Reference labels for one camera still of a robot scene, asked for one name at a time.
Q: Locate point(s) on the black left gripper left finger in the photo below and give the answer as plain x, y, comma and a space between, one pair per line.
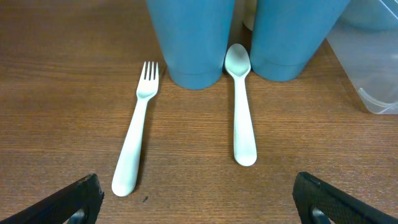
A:
79, 202

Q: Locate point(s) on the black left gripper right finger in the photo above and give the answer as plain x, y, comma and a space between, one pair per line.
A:
319, 202

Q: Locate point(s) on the blue plastic cup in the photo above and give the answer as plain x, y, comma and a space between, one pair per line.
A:
287, 33
193, 37

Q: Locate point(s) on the blue plastic bowl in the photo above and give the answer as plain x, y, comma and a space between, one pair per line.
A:
371, 14

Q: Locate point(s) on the cream plastic cup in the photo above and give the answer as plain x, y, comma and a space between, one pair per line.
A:
249, 13

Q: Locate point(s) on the clear plastic container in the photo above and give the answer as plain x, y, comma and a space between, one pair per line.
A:
369, 58

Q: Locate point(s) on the white plastic fork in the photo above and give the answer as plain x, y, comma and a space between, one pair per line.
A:
125, 174

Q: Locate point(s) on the white plastic spoon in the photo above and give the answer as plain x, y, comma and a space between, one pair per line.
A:
238, 65

